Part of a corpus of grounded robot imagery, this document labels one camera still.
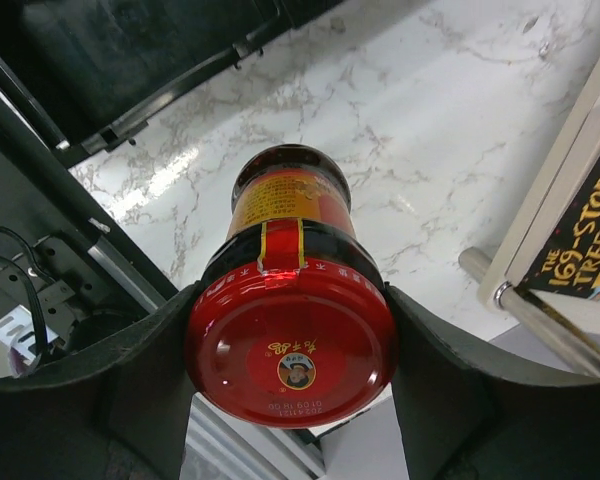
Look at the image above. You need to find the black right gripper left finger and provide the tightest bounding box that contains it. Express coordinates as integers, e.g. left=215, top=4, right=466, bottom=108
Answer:
left=0, top=284, right=200, bottom=479

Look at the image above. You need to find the white two-tier shelf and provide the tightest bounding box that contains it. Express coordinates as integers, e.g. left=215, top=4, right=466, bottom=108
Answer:
left=458, top=58, right=600, bottom=378

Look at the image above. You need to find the red-lid sauce jar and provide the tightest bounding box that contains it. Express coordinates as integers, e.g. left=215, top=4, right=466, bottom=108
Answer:
left=185, top=144, right=398, bottom=429

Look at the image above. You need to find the colourful Treehouse book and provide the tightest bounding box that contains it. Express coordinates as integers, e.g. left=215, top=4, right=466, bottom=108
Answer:
left=505, top=117, right=600, bottom=306

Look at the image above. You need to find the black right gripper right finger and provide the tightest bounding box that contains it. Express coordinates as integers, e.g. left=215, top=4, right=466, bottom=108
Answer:
left=385, top=286, right=600, bottom=479

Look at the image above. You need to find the black six-compartment plastic tray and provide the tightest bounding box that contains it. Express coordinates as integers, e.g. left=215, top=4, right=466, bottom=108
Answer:
left=0, top=0, right=332, bottom=167

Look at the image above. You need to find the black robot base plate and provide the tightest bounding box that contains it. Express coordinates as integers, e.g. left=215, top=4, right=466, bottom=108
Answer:
left=0, top=74, right=181, bottom=381

